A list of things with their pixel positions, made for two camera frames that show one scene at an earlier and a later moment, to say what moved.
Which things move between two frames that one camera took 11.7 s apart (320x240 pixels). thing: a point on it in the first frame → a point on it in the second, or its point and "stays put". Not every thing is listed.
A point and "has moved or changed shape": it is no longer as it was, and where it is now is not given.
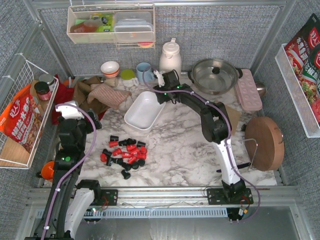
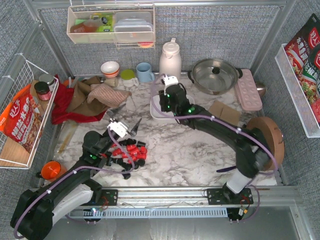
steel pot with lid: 214,76 stays put
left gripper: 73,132 → 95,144
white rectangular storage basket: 144,112 has moved or changed shape
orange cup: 47,170 stays put
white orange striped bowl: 110,69 stays put
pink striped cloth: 109,96 stays put
